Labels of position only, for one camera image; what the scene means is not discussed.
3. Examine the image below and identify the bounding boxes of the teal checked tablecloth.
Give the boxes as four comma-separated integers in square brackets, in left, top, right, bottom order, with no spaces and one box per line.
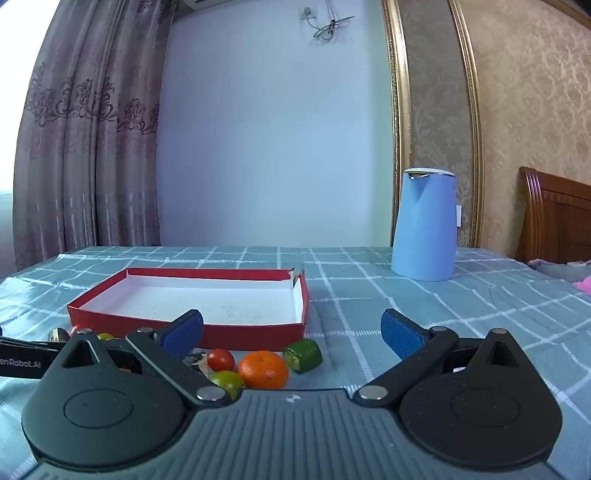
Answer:
[0,244,591,480]

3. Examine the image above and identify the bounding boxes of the orange mandarin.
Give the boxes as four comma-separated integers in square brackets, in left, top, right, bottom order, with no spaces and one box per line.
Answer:
[237,350,290,390]

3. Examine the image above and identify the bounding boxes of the green cucumber piece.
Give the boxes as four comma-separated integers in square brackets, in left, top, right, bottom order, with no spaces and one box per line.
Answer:
[283,339,323,374]

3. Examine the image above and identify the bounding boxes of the blue electric kettle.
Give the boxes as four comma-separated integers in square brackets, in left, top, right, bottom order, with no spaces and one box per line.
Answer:
[391,167,458,282]

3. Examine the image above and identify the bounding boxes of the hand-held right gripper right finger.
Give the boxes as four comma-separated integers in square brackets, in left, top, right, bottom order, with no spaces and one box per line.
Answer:
[352,308,537,409]

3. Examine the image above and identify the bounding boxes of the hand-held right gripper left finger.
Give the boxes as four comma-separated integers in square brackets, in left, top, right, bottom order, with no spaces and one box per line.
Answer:
[59,309,232,409]

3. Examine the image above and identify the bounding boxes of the wooden headboard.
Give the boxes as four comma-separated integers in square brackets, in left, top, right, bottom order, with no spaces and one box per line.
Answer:
[515,166,591,267]

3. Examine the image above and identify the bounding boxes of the grey cloth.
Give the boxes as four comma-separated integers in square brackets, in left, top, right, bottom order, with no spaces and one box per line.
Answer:
[527,258,591,284]

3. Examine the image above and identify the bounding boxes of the large green tomato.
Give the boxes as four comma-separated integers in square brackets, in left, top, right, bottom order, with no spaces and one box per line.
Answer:
[209,370,246,400]

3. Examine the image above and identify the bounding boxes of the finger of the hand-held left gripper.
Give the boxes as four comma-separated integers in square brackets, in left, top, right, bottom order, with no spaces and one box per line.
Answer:
[0,336,65,352]

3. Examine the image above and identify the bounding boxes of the bundled grey cable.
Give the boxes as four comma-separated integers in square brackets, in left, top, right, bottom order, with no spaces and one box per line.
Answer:
[311,0,356,43]

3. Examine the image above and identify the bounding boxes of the red cardboard box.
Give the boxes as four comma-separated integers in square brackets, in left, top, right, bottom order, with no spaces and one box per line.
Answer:
[67,267,309,352]

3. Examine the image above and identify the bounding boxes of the gold framed wall panel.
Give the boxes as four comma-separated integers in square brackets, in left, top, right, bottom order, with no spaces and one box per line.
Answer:
[381,0,485,251]

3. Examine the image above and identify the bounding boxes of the brown patterned curtain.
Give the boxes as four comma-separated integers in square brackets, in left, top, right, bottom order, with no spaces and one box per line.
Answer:
[11,0,179,273]

